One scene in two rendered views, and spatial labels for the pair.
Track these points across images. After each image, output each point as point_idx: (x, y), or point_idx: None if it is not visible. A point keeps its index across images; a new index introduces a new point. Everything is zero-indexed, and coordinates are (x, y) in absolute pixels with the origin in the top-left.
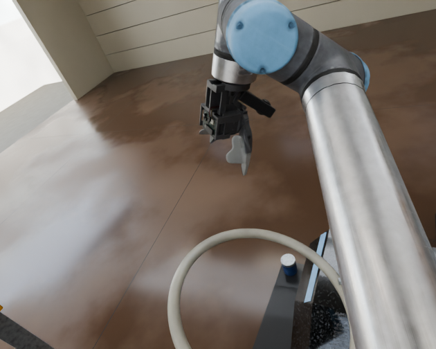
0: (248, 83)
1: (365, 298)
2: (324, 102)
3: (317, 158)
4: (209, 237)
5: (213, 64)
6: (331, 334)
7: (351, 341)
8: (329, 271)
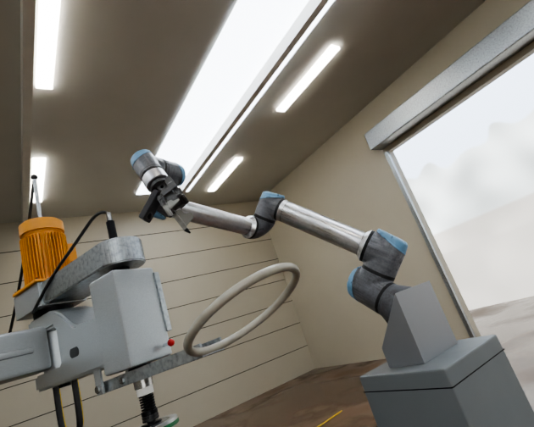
0: None
1: (230, 213)
2: None
3: (201, 207)
4: (230, 287)
5: (164, 171)
6: None
7: (230, 336)
8: (197, 347)
